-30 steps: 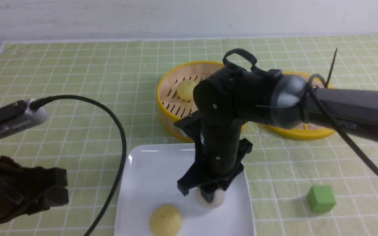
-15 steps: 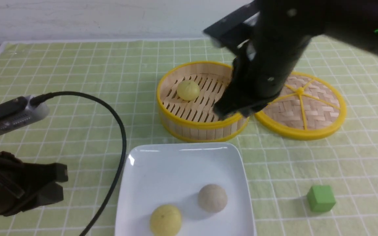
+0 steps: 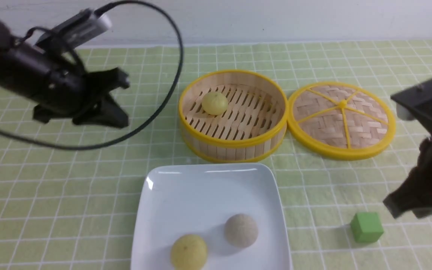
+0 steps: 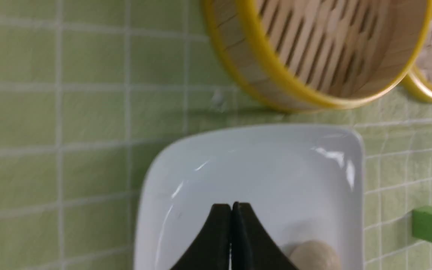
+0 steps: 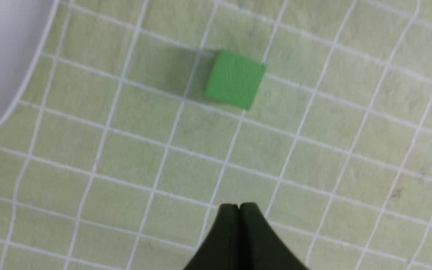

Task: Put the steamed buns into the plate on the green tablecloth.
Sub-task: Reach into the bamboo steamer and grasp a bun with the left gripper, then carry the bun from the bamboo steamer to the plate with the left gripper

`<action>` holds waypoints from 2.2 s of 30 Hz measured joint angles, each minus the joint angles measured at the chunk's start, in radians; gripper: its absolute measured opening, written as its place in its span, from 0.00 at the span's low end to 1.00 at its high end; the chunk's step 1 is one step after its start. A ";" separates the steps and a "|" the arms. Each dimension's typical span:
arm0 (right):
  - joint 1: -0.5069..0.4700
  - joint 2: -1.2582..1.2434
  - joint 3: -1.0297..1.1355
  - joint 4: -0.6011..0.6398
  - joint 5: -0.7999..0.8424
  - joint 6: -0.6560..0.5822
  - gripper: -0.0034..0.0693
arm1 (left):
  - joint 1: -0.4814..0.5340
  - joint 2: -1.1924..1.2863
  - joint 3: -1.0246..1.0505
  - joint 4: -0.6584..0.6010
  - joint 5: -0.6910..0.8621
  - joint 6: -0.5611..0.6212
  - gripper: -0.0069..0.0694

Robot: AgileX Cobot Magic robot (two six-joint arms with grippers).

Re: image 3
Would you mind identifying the yellow bun on plate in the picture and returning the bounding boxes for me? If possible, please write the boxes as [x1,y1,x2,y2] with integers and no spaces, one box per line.
[170,234,209,270]

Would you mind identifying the green checkered tablecloth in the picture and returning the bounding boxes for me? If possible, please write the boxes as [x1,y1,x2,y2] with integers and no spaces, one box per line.
[0,40,432,270]

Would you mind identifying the black camera cable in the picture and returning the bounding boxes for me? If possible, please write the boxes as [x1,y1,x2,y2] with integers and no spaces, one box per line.
[0,0,185,151]

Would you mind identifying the green cube block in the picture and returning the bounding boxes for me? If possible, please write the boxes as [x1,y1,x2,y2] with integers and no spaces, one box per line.
[350,212,384,243]

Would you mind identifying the yellow bamboo steamer lid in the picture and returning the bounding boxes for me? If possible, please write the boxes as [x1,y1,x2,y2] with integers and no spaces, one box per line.
[288,81,396,161]

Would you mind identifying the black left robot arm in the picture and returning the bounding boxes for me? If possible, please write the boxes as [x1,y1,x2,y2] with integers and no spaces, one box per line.
[0,21,130,129]

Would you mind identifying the yellow steamed bun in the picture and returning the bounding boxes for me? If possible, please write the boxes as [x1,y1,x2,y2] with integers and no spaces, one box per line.
[202,91,229,116]

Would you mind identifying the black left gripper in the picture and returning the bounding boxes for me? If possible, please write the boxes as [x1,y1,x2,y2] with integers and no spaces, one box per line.
[32,56,131,129]

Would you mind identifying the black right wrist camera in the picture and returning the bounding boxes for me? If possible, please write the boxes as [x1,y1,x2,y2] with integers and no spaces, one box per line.
[390,78,432,136]

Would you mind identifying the white square plate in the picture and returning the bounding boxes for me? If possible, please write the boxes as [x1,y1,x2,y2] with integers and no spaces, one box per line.
[130,163,293,270]

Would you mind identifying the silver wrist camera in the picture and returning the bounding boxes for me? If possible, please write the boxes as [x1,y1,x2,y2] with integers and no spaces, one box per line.
[36,9,113,54]

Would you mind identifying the beige steamed bun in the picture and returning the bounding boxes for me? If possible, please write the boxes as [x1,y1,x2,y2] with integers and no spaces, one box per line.
[223,213,259,249]

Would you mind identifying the yellow bamboo steamer basket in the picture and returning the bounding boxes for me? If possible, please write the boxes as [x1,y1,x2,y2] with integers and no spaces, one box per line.
[178,70,289,163]

